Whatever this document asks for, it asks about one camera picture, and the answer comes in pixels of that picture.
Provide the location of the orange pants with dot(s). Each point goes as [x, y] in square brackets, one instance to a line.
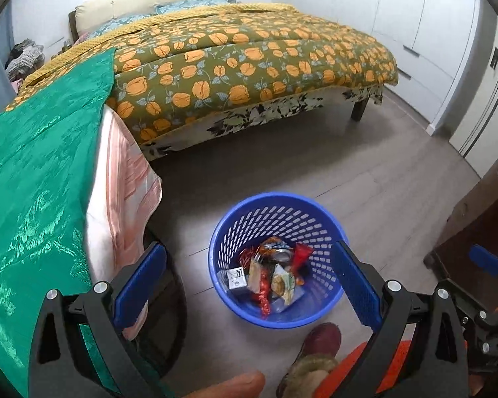
[348, 369]

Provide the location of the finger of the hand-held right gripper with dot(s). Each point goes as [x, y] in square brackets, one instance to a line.
[487, 259]
[494, 331]

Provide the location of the long red packet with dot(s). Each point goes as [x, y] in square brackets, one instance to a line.
[301, 255]

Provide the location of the red plastic bag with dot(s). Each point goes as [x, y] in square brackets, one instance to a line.
[265, 294]

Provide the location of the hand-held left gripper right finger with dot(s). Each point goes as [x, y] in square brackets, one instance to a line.
[357, 284]

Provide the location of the blue plastic basket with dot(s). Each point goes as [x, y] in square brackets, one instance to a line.
[274, 215]

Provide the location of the person's left hand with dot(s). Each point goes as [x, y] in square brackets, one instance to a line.
[232, 385]

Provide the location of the yellow textured blanket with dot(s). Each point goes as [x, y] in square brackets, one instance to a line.
[170, 18]

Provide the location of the maroon fur-lined shoe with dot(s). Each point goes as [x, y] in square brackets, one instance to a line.
[319, 340]

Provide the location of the white wardrobe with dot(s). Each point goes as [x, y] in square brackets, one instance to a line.
[377, 8]

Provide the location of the wooden bed leg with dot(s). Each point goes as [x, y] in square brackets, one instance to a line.
[359, 111]

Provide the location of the gold packet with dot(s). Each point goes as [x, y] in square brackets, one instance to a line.
[257, 273]

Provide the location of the pale snack packet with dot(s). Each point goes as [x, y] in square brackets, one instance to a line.
[284, 282]

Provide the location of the dark wooden cabinet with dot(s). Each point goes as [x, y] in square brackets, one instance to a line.
[473, 215]

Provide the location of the white green box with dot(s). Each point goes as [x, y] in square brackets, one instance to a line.
[234, 277]

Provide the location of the floral bed skirt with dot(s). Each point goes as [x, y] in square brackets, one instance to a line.
[253, 116]

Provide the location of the white door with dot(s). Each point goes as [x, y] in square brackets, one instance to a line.
[481, 112]

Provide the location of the pile of clothes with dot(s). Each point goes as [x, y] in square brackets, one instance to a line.
[25, 60]

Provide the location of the green patterned cloth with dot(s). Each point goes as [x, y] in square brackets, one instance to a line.
[33, 195]

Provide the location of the pink garment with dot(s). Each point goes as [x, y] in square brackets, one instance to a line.
[79, 39]

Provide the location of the bed with orange-patterned cover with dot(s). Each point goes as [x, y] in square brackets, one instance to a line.
[253, 62]

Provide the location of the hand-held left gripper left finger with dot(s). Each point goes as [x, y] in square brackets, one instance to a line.
[139, 284]

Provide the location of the teal patterned pillow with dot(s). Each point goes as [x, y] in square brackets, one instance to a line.
[116, 25]
[191, 4]

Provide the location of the pink striped cloth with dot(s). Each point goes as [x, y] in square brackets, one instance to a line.
[124, 182]

